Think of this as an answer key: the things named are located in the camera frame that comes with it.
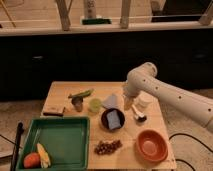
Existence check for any bunch of dark grapes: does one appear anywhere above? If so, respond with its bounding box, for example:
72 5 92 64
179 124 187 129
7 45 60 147
94 140 122 155

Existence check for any white cup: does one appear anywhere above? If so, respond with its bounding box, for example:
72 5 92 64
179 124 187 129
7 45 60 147
138 94 152 108

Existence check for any black cable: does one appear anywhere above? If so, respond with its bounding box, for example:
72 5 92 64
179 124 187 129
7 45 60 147
168 132 213 171

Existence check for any light green cup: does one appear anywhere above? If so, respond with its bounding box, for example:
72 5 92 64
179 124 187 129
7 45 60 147
89 98 101 113

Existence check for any blue sponge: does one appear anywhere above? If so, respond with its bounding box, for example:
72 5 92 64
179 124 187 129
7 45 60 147
107 111 121 130

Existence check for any red tomato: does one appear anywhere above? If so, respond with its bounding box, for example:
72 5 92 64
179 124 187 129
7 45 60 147
23 152 40 169

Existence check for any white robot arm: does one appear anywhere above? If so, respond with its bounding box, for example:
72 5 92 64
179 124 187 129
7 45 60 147
123 62 213 133

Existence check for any black bowl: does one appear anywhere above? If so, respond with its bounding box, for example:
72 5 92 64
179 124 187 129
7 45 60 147
101 108 125 131

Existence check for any green plastic tray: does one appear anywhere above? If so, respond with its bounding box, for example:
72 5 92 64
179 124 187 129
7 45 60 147
16 117 90 171

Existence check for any green brush on ledge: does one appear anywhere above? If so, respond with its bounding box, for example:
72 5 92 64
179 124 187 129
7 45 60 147
82 18 111 25

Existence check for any orange bowl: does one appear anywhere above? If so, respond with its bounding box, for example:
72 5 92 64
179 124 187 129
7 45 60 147
136 129 168 163

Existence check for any black stand pole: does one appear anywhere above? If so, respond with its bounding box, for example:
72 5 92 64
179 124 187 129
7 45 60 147
10 122 24 171

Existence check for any grey towel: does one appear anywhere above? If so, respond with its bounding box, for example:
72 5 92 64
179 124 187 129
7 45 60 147
102 94 118 109

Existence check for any green cucumber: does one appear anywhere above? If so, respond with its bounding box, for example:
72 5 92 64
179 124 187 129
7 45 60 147
68 89 94 98

